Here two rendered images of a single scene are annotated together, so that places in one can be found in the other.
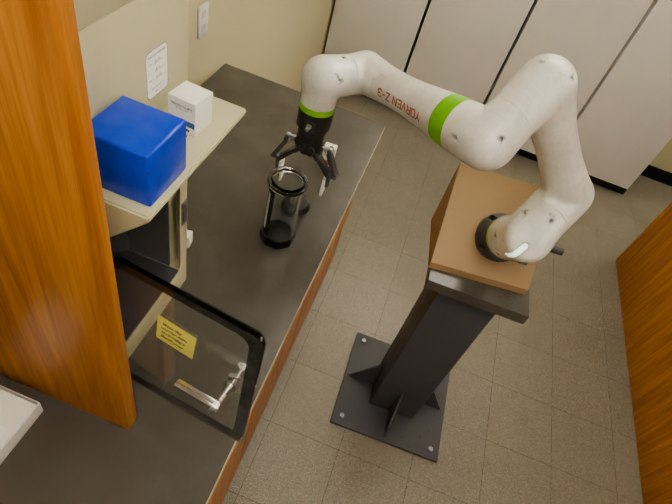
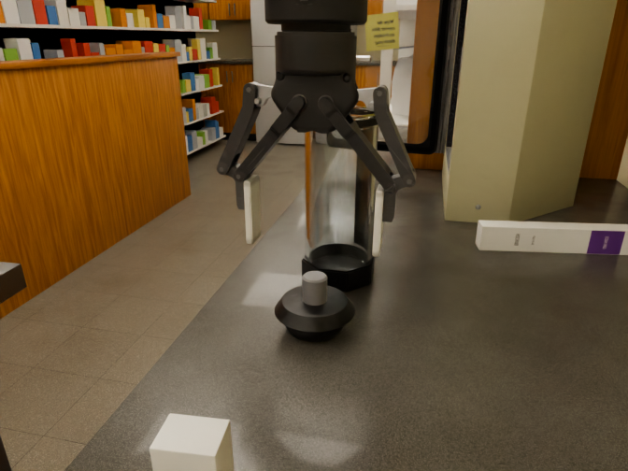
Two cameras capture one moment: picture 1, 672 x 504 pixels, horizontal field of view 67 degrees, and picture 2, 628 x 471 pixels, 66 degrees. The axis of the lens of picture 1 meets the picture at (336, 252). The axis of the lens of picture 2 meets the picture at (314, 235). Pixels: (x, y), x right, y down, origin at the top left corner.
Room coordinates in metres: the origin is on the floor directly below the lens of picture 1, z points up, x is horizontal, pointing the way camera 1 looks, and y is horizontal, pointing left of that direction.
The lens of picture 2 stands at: (1.63, 0.24, 1.25)
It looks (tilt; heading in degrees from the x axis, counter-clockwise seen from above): 22 degrees down; 189
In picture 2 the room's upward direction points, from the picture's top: straight up
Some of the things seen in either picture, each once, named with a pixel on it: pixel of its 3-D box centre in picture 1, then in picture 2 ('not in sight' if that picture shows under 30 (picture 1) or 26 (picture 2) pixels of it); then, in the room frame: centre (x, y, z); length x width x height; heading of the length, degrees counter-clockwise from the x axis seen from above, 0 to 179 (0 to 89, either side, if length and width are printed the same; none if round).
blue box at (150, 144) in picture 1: (136, 150); not in sight; (0.52, 0.31, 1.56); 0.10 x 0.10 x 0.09; 86
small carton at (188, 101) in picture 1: (190, 108); not in sight; (0.67, 0.30, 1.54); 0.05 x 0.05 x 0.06; 81
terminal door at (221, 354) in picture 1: (179, 357); (378, 64); (0.43, 0.20, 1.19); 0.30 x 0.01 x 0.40; 78
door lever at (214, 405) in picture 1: (204, 388); not in sight; (0.39, 0.14, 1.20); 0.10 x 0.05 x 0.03; 78
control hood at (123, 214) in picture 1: (171, 167); not in sight; (0.61, 0.30, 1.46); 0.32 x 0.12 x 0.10; 176
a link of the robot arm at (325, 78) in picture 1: (324, 83); not in sight; (1.16, 0.16, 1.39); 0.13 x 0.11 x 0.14; 136
